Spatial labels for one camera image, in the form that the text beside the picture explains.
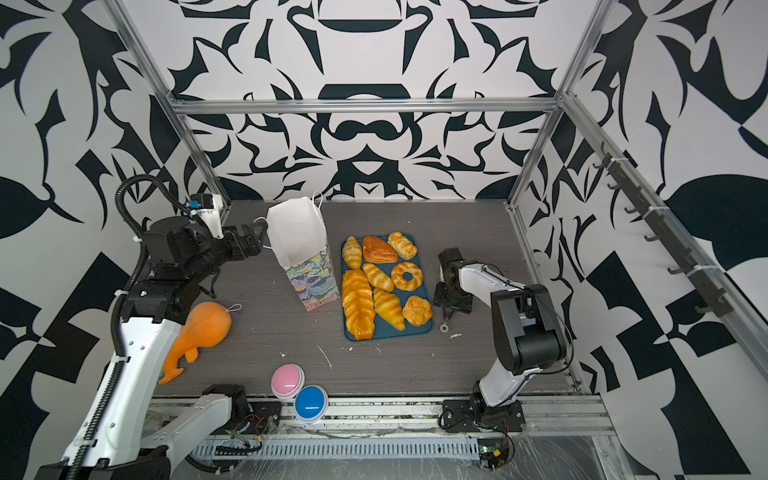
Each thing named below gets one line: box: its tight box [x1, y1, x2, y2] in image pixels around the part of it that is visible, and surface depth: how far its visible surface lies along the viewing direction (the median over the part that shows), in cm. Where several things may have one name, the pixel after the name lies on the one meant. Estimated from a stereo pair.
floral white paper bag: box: [254, 190, 340, 312], surface depth 85 cm
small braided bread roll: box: [387, 231, 418, 261], surface depth 104 cm
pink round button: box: [270, 363, 306, 399], surface depth 80 cm
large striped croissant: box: [373, 287, 406, 331], surface depth 90 cm
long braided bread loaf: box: [342, 269, 376, 340], surface depth 91 cm
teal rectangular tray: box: [342, 234, 434, 341], surface depth 96 cm
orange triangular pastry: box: [363, 235, 399, 263], surface depth 104 cm
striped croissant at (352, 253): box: [342, 235, 362, 270], surface depth 104 cm
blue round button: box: [294, 384, 329, 423], surface depth 76 cm
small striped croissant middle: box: [362, 263, 394, 292], surface depth 97 cm
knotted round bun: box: [402, 295, 433, 326], surface depth 90 cm
